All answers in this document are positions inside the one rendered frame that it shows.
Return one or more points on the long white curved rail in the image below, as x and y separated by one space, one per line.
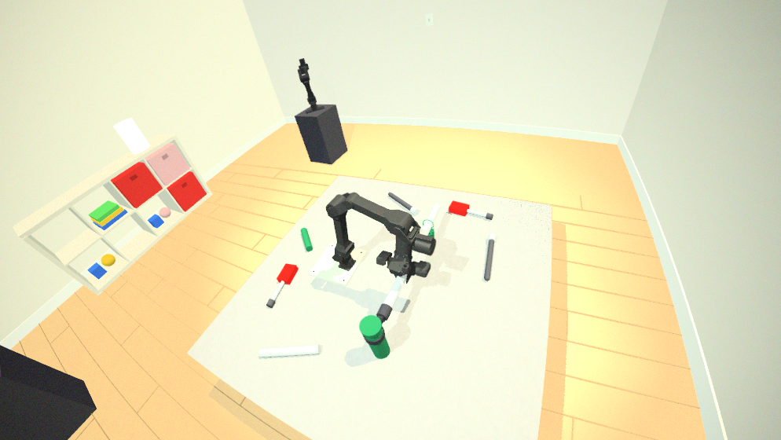
400 281

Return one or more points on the white cylinder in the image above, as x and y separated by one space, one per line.
289 350

